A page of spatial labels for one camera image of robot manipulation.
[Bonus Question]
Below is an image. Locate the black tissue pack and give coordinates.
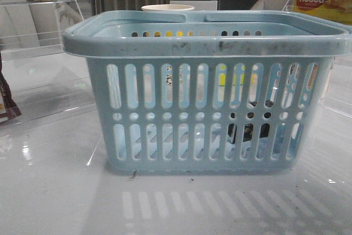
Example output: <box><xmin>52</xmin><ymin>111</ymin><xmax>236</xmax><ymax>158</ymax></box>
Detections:
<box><xmin>228</xmin><ymin>100</ymin><xmax>274</xmax><ymax>144</ymax></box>

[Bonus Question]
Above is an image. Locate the light blue plastic basket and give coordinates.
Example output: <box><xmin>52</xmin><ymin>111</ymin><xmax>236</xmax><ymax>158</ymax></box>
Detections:
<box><xmin>62</xmin><ymin>10</ymin><xmax>351</xmax><ymax>172</ymax></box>

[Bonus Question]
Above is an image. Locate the left clear acrylic shelf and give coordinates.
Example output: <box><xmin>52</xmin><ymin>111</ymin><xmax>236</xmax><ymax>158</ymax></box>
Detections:
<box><xmin>1</xmin><ymin>0</ymin><xmax>95</xmax><ymax>127</ymax></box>

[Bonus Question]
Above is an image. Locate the orange corn snack box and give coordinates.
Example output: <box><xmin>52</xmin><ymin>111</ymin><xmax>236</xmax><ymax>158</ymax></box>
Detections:
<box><xmin>287</xmin><ymin>63</ymin><xmax>318</xmax><ymax>91</ymax></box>

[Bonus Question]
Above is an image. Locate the grey sofa chair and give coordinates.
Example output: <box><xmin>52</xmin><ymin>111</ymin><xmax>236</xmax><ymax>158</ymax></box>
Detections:
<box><xmin>250</xmin><ymin>0</ymin><xmax>292</xmax><ymax>10</ymax></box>

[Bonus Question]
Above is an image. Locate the brown snack packet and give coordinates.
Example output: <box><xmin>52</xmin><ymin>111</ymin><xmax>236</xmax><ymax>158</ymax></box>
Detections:
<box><xmin>1</xmin><ymin>61</ymin><xmax>21</xmax><ymax>123</ymax></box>

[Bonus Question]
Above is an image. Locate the clear acrylic display shelf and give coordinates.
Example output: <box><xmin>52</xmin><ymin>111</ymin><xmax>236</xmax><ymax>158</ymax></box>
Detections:
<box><xmin>283</xmin><ymin>0</ymin><xmax>352</xmax><ymax>120</ymax></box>

